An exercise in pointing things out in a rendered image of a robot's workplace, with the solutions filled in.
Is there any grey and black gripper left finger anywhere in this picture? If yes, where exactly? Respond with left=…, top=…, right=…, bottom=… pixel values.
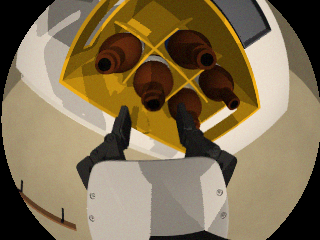
left=76, top=106, right=132, bottom=190

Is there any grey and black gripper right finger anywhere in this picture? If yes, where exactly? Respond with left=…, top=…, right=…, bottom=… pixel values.
left=176, top=103, right=237, bottom=188

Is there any yellow crate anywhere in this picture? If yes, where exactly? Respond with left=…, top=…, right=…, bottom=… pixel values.
left=59, top=0, right=261, bottom=154

